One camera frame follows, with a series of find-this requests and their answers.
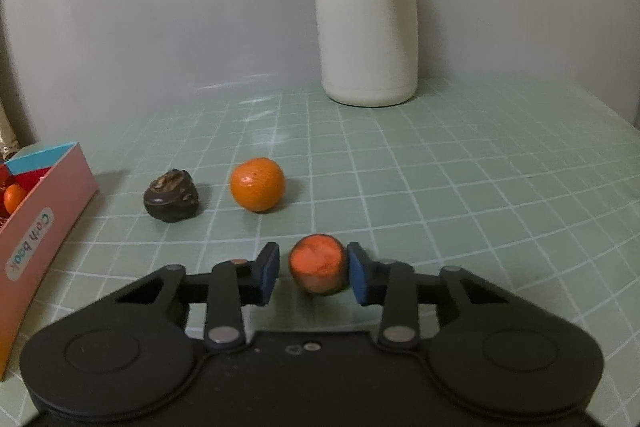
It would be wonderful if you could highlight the orange tangerine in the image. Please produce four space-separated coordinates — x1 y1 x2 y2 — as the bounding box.
3 184 28 215
230 158 286 213

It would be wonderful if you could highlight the white jug with grey lid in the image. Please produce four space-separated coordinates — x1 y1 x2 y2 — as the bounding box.
315 0 419 108

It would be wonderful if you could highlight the orange carrot piece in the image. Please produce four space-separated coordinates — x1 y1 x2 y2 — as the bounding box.
289 234 348 296

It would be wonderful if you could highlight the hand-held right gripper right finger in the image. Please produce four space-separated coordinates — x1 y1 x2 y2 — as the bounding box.
347 242 531 353

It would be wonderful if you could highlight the beige curtain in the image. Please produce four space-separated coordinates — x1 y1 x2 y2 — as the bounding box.
0 97 19 164

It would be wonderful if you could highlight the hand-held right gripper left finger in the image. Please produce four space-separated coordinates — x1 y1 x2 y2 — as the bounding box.
115 242 281 353

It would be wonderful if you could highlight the red and pink cardboard box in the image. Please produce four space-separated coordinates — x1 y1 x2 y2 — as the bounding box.
0 142 99 382

